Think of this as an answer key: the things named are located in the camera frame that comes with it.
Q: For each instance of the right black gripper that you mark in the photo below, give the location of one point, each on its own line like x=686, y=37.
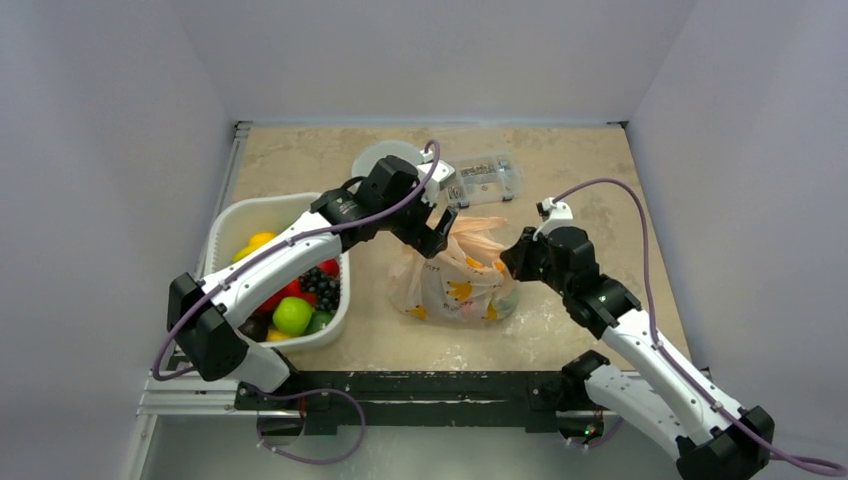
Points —
x=525, y=253

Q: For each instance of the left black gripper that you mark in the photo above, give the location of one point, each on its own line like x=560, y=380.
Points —
x=426, y=240

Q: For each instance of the orange printed plastic bag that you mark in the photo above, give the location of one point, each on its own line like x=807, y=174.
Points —
x=467, y=283

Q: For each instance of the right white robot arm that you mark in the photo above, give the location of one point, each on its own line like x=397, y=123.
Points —
x=707, y=433

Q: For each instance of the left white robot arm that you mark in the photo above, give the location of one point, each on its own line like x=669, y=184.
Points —
x=204, y=315

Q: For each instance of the clear screw organizer box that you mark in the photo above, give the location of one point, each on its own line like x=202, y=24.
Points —
x=486, y=170

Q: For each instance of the grey filament spool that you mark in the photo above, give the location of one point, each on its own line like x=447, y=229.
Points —
x=368, y=158

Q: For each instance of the red apple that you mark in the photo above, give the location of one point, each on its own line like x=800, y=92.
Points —
x=330, y=267

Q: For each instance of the dark grape bunch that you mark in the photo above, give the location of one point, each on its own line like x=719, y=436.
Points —
x=322, y=290

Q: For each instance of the red strawberry fruit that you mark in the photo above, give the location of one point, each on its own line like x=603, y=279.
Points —
x=292, y=290

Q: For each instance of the large green apple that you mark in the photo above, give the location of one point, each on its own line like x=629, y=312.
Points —
x=292, y=316

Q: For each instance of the yellow banana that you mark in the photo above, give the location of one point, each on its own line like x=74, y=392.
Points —
x=255, y=242

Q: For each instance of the white plastic basket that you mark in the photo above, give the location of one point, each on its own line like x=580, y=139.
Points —
x=231, y=232

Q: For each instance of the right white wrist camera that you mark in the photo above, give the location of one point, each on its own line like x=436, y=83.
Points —
x=554, y=214

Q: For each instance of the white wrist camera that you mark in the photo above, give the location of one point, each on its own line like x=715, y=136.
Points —
x=554, y=214
x=442, y=176

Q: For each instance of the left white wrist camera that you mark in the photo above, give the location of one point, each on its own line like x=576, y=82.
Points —
x=442, y=176

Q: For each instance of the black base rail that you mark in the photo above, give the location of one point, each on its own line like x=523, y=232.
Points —
x=535, y=401

